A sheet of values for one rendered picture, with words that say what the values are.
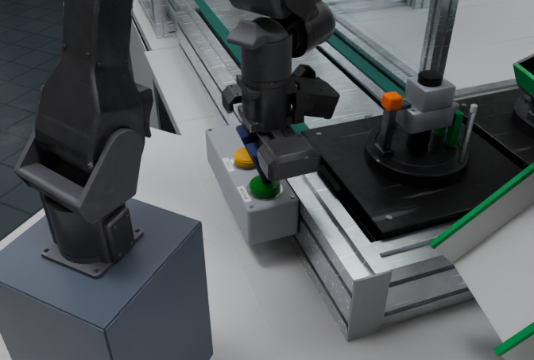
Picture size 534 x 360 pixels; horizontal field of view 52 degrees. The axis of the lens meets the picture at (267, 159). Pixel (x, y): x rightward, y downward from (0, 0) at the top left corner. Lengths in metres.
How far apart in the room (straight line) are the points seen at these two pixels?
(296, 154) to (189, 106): 0.56
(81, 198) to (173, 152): 0.57
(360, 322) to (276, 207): 0.17
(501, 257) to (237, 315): 0.31
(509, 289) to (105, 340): 0.36
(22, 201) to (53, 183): 1.98
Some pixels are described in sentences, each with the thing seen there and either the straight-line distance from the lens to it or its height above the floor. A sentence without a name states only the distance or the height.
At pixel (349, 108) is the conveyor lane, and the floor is 0.92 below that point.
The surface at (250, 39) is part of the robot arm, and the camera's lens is 0.57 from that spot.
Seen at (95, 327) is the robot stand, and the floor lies 1.06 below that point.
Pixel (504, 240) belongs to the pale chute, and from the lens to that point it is 0.59.
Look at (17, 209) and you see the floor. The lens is 2.40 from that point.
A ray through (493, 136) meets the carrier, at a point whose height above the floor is 0.97.
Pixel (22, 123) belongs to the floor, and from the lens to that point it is 2.99.
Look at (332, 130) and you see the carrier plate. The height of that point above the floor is 0.97.
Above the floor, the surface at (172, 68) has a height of 0.86.
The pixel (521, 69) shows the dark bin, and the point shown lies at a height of 1.21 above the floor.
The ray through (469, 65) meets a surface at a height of 0.86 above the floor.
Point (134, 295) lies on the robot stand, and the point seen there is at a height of 1.06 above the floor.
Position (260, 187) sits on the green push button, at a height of 0.97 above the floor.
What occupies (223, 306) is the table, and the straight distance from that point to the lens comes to 0.71.
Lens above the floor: 1.40
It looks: 35 degrees down
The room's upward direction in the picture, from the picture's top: straight up
